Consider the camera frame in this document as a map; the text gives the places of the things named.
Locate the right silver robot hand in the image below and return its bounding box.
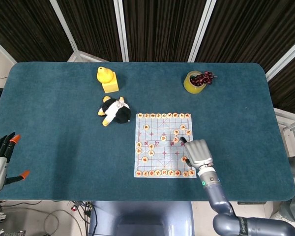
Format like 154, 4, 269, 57
179, 136, 214, 170

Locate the light blue xiangqi board sheet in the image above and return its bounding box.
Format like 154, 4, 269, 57
134, 113, 197, 179

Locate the yellow tape roll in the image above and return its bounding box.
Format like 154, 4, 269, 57
183, 70, 207, 94

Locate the teal felt table mat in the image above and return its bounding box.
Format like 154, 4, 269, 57
0, 61, 295, 202

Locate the dark red grape bunch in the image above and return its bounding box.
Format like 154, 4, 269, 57
189, 71, 218, 86

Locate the blue-grey robot torso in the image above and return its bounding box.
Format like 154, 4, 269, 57
88, 201, 195, 236

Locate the black white plush toy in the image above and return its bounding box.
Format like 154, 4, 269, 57
97, 96, 133, 127

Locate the white metal rack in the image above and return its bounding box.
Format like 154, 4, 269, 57
274, 107, 295, 158

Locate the yellow cube block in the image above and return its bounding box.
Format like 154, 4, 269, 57
102, 71, 120, 94

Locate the grey floor cable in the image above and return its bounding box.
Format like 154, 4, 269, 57
24, 208, 89, 236

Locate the black cable bundle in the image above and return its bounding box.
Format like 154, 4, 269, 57
68, 201, 95, 236

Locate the white partition frame post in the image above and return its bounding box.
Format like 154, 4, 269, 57
49, 0, 81, 55
187, 0, 217, 62
265, 39, 295, 82
114, 0, 129, 62
0, 33, 18, 65

